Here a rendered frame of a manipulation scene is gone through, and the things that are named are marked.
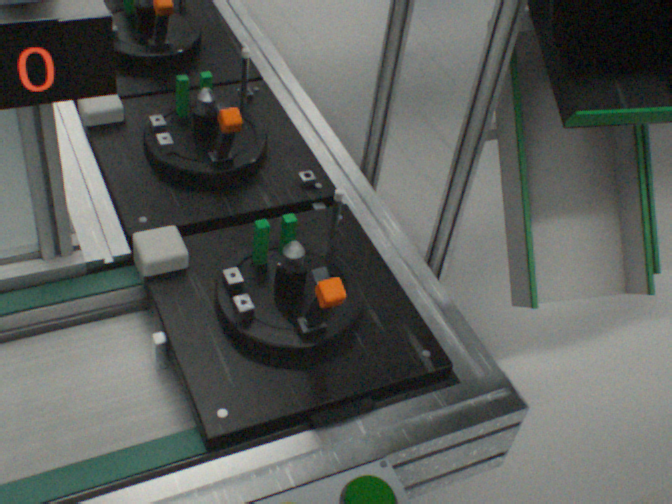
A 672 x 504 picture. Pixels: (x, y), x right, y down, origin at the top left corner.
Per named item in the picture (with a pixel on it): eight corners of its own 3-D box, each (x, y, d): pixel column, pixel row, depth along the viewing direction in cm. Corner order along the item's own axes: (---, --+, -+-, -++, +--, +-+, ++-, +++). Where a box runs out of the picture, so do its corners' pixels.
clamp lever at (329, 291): (325, 328, 75) (348, 296, 68) (305, 334, 74) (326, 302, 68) (312, 293, 76) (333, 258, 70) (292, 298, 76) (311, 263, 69)
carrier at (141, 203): (339, 207, 95) (354, 116, 86) (129, 250, 86) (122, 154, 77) (264, 91, 110) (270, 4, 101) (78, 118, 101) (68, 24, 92)
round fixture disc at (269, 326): (383, 338, 79) (386, 324, 77) (243, 377, 73) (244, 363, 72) (324, 241, 87) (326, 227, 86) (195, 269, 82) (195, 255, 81)
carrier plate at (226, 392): (449, 377, 79) (454, 363, 77) (206, 452, 70) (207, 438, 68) (344, 215, 94) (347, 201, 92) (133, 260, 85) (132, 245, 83)
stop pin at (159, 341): (169, 368, 78) (168, 341, 76) (156, 372, 78) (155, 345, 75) (164, 357, 79) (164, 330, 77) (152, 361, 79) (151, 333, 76)
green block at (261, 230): (267, 263, 81) (270, 226, 78) (255, 266, 81) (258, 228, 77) (262, 255, 82) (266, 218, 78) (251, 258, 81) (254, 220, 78)
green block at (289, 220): (293, 257, 82) (298, 220, 79) (282, 260, 82) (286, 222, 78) (289, 249, 83) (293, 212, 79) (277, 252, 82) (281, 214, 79)
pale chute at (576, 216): (627, 293, 85) (655, 294, 80) (511, 306, 81) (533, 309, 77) (604, 19, 85) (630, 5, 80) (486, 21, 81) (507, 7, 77)
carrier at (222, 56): (263, 90, 110) (269, 3, 101) (78, 116, 101) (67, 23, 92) (206, 2, 125) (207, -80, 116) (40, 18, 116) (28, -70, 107)
